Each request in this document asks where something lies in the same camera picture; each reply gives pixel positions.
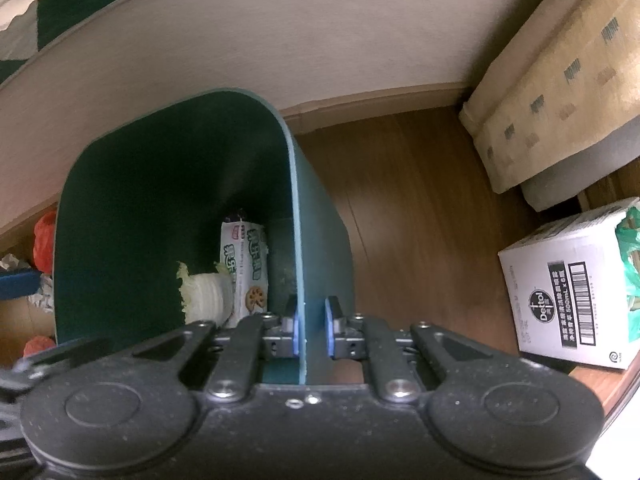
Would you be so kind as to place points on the beige bed base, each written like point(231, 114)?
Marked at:
point(250, 35)

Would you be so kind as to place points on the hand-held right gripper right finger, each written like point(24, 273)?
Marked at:
point(330, 329)

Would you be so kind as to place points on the blue flat object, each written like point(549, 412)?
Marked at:
point(17, 284)

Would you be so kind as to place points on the white printed cardboard box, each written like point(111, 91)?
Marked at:
point(550, 280)

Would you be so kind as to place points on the napa cabbage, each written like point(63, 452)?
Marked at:
point(210, 295)

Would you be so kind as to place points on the brown taped cardboard box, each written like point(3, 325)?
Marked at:
point(550, 85)

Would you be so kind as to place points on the white cookie packet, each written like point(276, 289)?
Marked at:
point(245, 270)

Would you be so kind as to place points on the green plastic bag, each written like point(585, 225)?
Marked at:
point(627, 240)

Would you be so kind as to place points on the dark green trash bin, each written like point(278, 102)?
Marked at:
point(125, 210)

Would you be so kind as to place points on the red plastic bag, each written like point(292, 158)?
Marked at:
point(39, 346)
point(46, 240)

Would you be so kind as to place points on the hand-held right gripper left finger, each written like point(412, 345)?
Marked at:
point(296, 332)

